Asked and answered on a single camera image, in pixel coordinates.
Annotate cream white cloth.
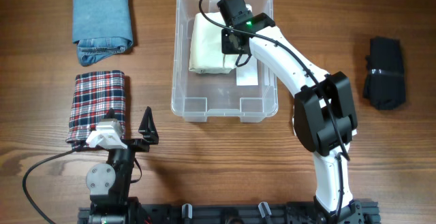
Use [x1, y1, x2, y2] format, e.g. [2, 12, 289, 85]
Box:
[189, 13, 238, 74]

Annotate clear plastic storage container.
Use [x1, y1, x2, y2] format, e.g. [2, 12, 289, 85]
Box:
[171, 0, 279, 123]

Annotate black cloth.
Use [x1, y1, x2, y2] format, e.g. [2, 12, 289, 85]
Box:
[363, 37, 406, 110]

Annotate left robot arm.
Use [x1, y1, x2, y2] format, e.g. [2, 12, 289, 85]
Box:
[78, 107, 159, 224]

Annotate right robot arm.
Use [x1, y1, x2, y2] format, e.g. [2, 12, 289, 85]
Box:
[217, 0, 358, 223]

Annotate white label in container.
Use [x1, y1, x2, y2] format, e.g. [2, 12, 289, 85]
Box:
[236, 57, 258, 86]

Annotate folded red plaid shirt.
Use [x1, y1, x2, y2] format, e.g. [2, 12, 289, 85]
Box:
[65, 70, 126, 149]

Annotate folded blue denim jeans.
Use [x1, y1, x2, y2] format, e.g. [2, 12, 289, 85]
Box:
[72, 0, 134, 67]

